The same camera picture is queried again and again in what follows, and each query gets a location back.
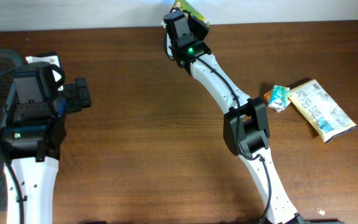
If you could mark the orange tissue pack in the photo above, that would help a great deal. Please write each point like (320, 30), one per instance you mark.
(267, 97)

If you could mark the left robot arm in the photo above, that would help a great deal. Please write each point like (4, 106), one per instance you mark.
(31, 135)

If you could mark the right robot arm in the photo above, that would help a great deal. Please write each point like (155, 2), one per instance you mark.
(245, 126)

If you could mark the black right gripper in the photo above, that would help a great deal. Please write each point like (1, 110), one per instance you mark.
(201, 23)

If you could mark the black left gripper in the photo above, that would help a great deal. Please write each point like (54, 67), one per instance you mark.
(81, 92)

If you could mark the green juice carton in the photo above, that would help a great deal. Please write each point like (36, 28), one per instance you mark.
(185, 5)

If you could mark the teal tissue pack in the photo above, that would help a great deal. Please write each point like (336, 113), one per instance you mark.
(279, 97)

